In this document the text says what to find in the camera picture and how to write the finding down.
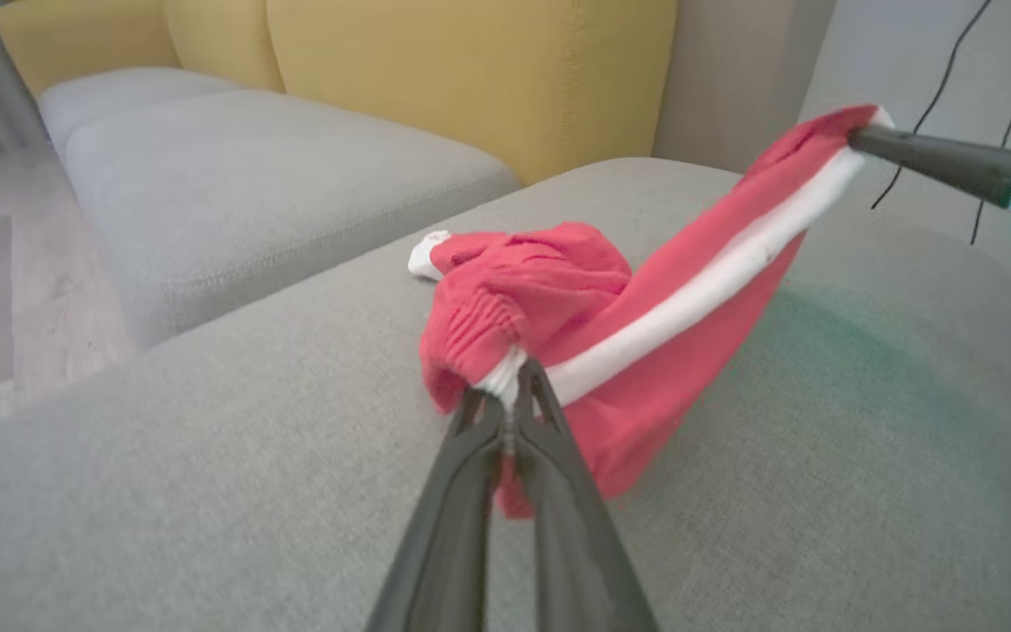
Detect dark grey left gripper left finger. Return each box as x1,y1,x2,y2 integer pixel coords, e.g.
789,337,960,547
365,389,508,632

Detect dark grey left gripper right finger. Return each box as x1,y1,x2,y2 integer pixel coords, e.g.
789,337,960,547
510,358,657,632

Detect red shorts with white stripe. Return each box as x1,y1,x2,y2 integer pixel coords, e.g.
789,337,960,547
407,104,895,519

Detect long grey sofa seat cushion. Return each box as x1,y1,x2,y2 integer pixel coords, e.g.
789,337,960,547
65,88,522,350

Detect wide yellow sofa back cushion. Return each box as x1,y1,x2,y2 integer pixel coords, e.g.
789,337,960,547
267,0,678,187

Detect narrow yellow sofa back cushion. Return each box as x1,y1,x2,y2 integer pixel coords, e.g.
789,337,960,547
163,0,285,93

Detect short grey sofa seat cushion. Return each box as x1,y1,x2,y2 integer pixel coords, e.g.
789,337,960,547
36,66,243,159

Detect yellow sofa armrest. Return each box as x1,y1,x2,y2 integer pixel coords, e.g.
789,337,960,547
0,0,182,99

